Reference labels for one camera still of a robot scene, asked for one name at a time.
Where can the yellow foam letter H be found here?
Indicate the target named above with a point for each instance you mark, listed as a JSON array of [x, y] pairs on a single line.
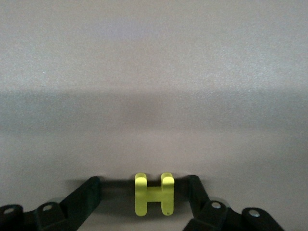
[[154, 195]]

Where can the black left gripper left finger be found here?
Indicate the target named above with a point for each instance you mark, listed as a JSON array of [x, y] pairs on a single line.
[[79, 204]]

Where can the brown table cover mat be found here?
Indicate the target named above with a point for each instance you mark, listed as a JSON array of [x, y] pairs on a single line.
[[144, 72]]

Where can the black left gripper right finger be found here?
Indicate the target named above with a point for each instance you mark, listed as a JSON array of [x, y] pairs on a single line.
[[202, 204]]

